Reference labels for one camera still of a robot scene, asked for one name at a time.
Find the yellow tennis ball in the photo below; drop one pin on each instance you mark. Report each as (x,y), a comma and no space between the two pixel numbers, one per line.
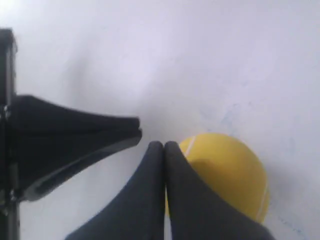
(232,170)

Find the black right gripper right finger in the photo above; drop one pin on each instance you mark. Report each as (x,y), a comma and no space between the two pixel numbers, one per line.
(197,212)

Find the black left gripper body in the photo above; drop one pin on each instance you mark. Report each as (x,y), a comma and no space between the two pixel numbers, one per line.
(9,206)

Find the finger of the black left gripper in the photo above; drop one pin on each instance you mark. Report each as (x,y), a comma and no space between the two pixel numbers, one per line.
(32,116)
(46,161)

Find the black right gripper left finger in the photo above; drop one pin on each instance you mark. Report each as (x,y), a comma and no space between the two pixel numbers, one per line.
(137,211)

